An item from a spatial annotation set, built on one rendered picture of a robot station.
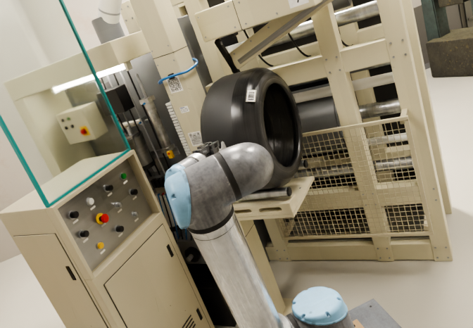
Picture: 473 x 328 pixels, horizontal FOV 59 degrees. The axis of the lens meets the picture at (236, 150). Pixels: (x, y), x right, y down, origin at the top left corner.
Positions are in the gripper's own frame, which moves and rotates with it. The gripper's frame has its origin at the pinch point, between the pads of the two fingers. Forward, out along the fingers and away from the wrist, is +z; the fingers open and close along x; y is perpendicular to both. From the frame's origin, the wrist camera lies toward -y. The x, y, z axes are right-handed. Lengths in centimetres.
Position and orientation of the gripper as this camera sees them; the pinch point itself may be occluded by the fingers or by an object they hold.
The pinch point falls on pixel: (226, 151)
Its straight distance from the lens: 172.8
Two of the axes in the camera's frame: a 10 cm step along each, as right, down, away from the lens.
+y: -2.8, -9.4, -2.1
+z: 4.5, -3.2, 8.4
